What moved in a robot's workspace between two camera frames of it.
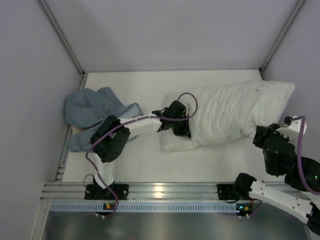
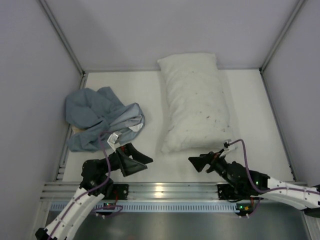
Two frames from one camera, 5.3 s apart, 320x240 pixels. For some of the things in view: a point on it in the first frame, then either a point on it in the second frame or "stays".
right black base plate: [226, 192] stays
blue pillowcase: [85, 108] stays
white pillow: [226, 113] to [198, 114]
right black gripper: [260, 136] to [211, 162]
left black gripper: [182, 127] to [122, 162]
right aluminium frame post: [279, 38] stays
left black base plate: [94, 191] stays
